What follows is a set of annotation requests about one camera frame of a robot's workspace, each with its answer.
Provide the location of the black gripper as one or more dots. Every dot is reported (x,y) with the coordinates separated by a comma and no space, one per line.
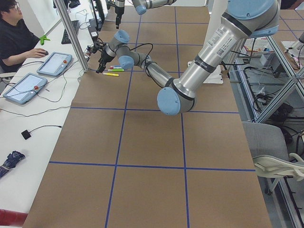
(118,13)
(103,57)

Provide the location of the yellow highlighter pen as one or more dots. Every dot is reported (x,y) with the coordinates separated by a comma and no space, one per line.
(110,74)

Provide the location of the green highlighter pen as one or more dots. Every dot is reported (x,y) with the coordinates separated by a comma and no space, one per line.
(115,70)

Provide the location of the red white marker pen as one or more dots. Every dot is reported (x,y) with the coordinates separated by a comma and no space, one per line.
(115,67)

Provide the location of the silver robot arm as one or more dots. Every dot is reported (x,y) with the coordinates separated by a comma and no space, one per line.
(141,6)
(242,19)

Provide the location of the operator hand on mouse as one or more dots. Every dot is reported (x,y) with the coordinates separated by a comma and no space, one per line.
(38,53)

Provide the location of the far grey teach pendant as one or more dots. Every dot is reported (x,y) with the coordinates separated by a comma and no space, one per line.
(55,64)

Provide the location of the grey teach pendant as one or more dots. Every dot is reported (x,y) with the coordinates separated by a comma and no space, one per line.
(25,89)
(55,64)

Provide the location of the green plastic clamp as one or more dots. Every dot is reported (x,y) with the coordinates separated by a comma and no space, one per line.
(43,39)

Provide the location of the near grey teach pendant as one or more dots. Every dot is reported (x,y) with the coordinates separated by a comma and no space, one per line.
(25,89)

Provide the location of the seated operator person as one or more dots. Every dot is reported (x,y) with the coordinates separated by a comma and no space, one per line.
(16,40)

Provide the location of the small black adapter box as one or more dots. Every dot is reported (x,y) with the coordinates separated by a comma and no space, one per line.
(26,134)

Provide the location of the folded dark blue umbrella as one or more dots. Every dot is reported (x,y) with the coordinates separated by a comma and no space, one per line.
(12,160)

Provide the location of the grey office chair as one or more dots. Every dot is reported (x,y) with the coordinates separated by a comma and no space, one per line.
(269,153)

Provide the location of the aluminium frame post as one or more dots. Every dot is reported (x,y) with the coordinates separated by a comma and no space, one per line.
(60,5)

